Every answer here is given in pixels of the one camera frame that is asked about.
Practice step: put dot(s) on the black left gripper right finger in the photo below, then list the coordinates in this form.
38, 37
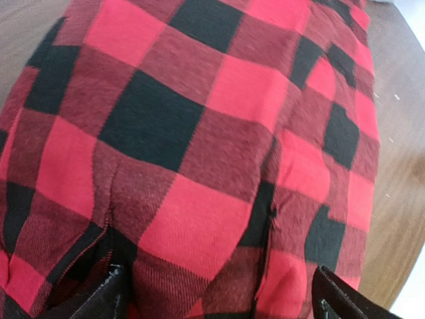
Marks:
334, 298

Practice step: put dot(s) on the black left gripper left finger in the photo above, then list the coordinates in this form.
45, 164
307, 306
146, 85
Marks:
108, 298

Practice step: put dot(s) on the red black plaid shirt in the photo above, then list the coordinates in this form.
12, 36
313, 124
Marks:
220, 151

